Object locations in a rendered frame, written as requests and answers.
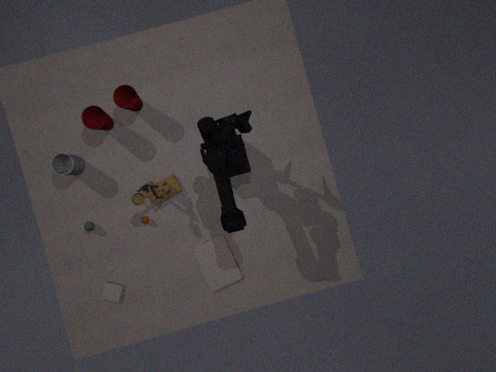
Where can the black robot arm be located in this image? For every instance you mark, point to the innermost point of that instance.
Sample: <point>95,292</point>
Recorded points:
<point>218,160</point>

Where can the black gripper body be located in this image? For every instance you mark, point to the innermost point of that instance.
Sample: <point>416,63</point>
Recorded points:
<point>227,130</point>

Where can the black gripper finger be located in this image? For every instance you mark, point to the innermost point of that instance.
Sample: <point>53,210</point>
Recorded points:
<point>247,114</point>
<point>228,119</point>

